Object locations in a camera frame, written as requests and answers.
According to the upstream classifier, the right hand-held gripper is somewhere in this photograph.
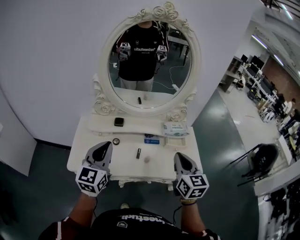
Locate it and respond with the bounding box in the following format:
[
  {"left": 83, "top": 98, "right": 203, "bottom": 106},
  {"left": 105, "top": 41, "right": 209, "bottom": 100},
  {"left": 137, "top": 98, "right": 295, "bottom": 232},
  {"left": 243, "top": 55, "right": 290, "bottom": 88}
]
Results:
[{"left": 173, "top": 152, "right": 210, "bottom": 199}]

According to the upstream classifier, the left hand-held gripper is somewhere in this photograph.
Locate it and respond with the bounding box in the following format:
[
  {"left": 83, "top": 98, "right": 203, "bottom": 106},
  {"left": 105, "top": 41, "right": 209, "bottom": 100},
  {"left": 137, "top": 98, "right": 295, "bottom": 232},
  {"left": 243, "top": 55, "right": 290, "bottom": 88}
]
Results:
[{"left": 75, "top": 141, "right": 113, "bottom": 197}]

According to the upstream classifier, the white ornate dressing table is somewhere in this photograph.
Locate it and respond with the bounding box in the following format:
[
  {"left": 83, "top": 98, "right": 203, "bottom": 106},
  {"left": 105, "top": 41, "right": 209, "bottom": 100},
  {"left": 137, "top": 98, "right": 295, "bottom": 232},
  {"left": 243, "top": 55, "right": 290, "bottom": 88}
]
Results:
[{"left": 67, "top": 112, "right": 203, "bottom": 192}]

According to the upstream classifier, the small white drawer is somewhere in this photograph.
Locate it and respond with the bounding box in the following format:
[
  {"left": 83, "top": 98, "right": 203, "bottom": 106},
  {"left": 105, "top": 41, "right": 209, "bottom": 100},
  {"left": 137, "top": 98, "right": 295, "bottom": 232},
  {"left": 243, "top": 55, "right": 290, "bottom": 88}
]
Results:
[{"left": 164, "top": 136, "right": 188, "bottom": 148}]

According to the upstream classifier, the person's right forearm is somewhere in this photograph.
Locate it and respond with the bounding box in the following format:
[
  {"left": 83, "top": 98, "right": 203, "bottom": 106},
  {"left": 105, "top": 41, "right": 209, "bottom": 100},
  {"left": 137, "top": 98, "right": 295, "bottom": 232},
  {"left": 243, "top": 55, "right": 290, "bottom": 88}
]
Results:
[{"left": 180, "top": 201, "right": 207, "bottom": 232}]

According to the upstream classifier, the person's left forearm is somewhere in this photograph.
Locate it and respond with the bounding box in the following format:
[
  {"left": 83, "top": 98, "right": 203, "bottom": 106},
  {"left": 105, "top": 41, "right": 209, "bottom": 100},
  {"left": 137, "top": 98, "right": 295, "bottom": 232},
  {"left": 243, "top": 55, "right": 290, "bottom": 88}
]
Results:
[{"left": 67, "top": 193, "right": 98, "bottom": 228}]

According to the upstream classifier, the white green wet wipes pack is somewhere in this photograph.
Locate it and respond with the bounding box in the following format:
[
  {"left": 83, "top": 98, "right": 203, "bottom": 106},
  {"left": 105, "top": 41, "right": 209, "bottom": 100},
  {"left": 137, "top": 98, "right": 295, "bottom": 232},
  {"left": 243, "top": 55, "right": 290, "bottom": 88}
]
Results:
[{"left": 163, "top": 121, "right": 190, "bottom": 137}]

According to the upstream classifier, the person's black and maroon shirt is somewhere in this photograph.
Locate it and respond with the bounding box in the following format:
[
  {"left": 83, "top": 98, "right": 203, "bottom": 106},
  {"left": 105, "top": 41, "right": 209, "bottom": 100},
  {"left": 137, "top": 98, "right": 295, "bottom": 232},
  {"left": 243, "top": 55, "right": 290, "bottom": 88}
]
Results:
[{"left": 38, "top": 207, "right": 221, "bottom": 240}]

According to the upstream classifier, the black backpack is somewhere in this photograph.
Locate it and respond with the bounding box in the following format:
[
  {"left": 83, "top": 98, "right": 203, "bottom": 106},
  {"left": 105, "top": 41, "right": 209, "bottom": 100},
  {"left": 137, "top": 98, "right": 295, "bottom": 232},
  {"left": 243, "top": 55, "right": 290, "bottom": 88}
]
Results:
[{"left": 252, "top": 144, "right": 279, "bottom": 173}]

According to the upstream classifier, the white shelf unit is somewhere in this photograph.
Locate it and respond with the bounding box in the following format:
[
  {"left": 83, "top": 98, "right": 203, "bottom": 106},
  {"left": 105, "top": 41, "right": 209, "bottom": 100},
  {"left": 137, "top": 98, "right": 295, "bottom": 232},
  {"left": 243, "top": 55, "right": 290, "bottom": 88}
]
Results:
[{"left": 0, "top": 86, "right": 37, "bottom": 176}]

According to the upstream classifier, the grey open cabinet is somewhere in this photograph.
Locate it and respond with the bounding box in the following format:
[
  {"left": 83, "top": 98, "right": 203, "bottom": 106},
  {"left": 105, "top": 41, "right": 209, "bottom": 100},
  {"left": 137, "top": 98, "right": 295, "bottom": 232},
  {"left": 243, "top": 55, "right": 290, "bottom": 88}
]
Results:
[{"left": 221, "top": 56, "right": 243, "bottom": 92}]

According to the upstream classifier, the black equipment pile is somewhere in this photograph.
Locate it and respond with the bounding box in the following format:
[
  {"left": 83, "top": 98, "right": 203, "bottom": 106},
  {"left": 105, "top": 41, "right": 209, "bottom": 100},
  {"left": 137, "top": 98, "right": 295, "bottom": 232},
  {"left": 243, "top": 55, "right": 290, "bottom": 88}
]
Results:
[{"left": 262, "top": 180, "right": 300, "bottom": 235}]

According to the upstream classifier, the row of desks with monitors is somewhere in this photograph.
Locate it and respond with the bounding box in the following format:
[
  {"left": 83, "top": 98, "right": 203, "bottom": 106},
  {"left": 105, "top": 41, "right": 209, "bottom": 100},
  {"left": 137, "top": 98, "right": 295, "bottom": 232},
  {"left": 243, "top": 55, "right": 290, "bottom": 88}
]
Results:
[{"left": 239, "top": 53, "right": 300, "bottom": 150}]

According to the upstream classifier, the ceiling light strip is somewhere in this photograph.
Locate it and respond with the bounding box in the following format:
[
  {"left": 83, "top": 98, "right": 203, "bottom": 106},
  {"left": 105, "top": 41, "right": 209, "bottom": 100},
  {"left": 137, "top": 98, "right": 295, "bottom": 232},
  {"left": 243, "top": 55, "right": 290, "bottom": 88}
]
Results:
[
  {"left": 273, "top": 54, "right": 285, "bottom": 66},
  {"left": 252, "top": 34, "right": 268, "bottom": 49}
]

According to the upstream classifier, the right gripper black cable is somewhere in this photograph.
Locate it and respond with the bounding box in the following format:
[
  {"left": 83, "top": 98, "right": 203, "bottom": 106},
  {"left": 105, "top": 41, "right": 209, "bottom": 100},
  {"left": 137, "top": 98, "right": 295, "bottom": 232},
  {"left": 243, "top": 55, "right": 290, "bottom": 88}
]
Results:
[{"left": 172, "top": 205, "right": 183, "bottom": 225}]

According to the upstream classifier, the oval mirror white carved frame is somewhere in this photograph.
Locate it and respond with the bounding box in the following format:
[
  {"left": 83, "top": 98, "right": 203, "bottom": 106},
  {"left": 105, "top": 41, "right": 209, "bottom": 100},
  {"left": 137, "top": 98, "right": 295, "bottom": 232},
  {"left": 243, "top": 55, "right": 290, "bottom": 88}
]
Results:
[{"left": 92, "top": 1, "right": 202, "bottom": 122}]

